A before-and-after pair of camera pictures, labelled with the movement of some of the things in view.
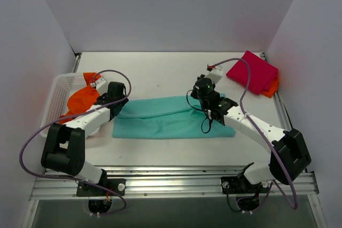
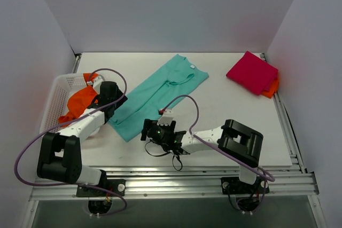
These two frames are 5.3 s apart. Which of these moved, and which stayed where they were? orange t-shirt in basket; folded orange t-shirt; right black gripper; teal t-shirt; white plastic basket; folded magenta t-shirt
Moved: right black gripper; teal t-shirt
Stayed: folded orange t-shirt; orange t-shirt in basket; white plastic basket; folded magenta t-shirt
